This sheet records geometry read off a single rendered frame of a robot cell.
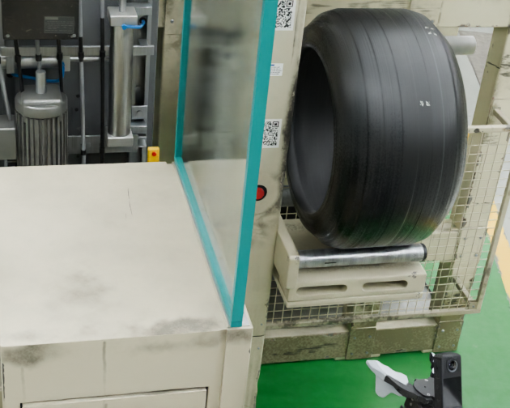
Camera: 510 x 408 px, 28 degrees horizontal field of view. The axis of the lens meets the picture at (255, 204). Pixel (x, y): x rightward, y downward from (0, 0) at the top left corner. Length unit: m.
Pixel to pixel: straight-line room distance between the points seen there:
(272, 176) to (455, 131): 0.44
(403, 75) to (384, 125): 0.12
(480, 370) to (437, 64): 1.66
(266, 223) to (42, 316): 0.93
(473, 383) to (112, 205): 2.00
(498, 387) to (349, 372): 0.52
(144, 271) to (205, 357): 0.20
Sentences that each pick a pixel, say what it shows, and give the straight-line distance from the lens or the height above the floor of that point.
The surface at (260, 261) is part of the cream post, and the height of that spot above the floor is 0.86.
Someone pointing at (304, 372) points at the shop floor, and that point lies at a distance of 3.54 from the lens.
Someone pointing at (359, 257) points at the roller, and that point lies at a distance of 2.50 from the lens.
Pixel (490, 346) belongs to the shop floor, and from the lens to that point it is 3.84.
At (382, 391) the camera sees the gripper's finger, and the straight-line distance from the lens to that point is 1.94.
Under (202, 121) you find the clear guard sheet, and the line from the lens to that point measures 1.82.
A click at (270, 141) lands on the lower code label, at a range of 2.34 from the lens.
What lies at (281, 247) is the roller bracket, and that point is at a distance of 2.46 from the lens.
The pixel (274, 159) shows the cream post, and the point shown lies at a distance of 2.37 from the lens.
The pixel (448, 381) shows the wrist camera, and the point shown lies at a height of 1.12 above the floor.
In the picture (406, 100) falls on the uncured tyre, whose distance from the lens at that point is 2.24.
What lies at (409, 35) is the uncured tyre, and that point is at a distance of 2.34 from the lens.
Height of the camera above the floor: 2.30
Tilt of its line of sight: 31 degrees down
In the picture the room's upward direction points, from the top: 6 degrees clockwise
